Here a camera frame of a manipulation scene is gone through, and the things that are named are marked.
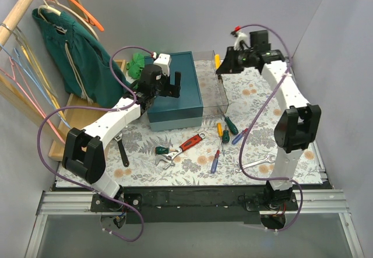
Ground yellow handled screwdriver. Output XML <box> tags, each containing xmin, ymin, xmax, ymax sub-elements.
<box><xmin>214</xmin><ymin>54</ymin><xmax>223</xmax><ymax>90</ymax></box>

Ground teal storage box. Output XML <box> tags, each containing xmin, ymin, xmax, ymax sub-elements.
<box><xmin>147</xmin><ymin>51</ymin><xmax>203</xmax><ymax>132</ymax></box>

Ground clear plastic container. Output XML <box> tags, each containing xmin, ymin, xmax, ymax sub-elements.
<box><xmin>192</xmin><ymin>51</ymin><xmax>229</xmax><ymax>116</ymax></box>

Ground orange handled screwdriver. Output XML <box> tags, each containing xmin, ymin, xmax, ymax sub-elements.
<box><xmin>217</xmin><ymin>122</ymin><xmax>223</xmax><ymax>151</ymax></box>

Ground stubby green screwdriver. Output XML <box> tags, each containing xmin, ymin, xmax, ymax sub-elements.
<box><xmin>155</xmin><ymin>146</ymin><xmax>173</xmax><ymax>155</ymax></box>

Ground long green screwdriver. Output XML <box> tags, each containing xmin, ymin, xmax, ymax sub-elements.
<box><xmin>222</xmin><ymin>114</ymin><xmax>238</xmax><ymax>135</ymax></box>

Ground red handled adjustable wrench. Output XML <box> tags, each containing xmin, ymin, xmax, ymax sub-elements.
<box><xmin>155</xmin><ymin>132</ymin><xmax>206</xmax><ymax>169</ymax></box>

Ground blue red screwdriver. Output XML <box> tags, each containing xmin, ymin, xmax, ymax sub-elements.
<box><xmin>210</xmin><ymin>150</ymin><xmax>220</xmax><ymax>174</ymax></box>

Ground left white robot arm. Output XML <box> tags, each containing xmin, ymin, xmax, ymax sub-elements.
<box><xmin>62</xmin><ymin>64</ymin><xmax>181</xmax><ymax>211</ymax></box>

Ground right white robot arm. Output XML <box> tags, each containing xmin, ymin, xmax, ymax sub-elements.
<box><xmin>216</xmin><ymin>27</ymin><xmax>321</xmax><ymax>210</ymax></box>

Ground green cloth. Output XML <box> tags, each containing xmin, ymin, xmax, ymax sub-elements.
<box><xmin>126</xmin><ymin>53</ymin><xmax>145</xmax><ymax>80</ymax></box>

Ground black adjustable wrench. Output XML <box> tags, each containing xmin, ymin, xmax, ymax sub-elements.
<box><xmin>114</xmin><ymin>134</ymin><xmax>129</xmax><ymax>167</ymax></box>

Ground green shorts on hanger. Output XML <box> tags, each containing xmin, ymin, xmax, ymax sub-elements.
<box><xmin>32</xmin><ymin>9</ymin><xmax>129</xmax><ymax>108</ymax></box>

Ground floral table mat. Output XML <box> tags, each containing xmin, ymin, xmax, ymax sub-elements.
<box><xmin>55</xmin><ymin>59</ymin><xmax>323</xmax><ymax>188</ymax></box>

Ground silver combination wrench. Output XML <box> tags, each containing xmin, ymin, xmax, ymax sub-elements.
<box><xmin>242</xmin><ymin>154</ymin><xmax>276</xmax><ymax>169</ymax></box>

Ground white hanger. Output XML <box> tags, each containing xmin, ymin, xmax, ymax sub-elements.
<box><xmin>37</xmin><ymin>0</ymin><xmax>100</xmax><ymax>41</ymax></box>

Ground wooden rack pole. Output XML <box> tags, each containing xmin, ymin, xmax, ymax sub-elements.
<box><xmin>1</xmin><ymin>0</ymin><xmax>34</xmax><ymax>45</ymax></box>

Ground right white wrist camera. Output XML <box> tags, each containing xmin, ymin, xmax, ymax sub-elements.
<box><xmin>231</xmin><ymin>26</ymin><xmax>249</xmax><ymax>51</ymax></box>

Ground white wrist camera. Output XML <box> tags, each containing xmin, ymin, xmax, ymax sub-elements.
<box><xmin>231</xmin><ymin>26</ymin><xmax>249</xmax><ymax>51</ymax></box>
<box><xmin>153</xmin><ymin>54</ymin><xmax>171</xmax><ymax>77</ymax></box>

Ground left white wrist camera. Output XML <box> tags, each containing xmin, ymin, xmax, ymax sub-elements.
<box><xmin>153</xmin><ymin>54</ymin><xmax>171</xmax><ymax>77</ymax></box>

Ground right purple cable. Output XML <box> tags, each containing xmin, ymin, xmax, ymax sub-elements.
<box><xmin>233</xmin><ymin>23</ymin><xmax>304</xmax><ymax>233</ymax></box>

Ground purple cable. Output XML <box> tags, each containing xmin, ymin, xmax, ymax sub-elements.
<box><xmin>36</xmin><ymin>46</ymin><xmax>155</xmax><ymax>242</ymax></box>
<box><xmin>233</xmin><ymin>23</ymin><xmax>304</xmax><ymax>233</ymax></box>

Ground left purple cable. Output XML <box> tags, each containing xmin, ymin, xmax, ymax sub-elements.
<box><xmin>36</xmin><ymin>46</ymin><xmax>155</xmax><ymax>242</ymax></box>

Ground yellow wire hanger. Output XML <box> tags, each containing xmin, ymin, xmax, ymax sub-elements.
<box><xmin>15</xmin><ymin>27</ymin><xmax>61</xmax><ymax>109</ymax></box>

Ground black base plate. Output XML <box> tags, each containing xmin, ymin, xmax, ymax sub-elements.
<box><xmin>90</xmin><ymin>185</ymin><xmax>301</xmax><ymax>225</ymax></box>

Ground pink wire hanger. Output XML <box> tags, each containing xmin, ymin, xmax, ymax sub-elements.
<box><xmin>0</xmin><ymin>58</ymin><xmax>68</xmax><ymax>147</ymax></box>

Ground blue wire hanger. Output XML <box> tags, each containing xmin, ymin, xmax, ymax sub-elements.
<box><xmin>0</xmin><ymin>44</ymin><xmax>71</xmax><ymax>130</ymax></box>

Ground aluminium frame rail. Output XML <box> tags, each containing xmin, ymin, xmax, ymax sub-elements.
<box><xmin>26</xmin><ymin>190</ymin><xmax>364</xmax><ymax>257</ymax></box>

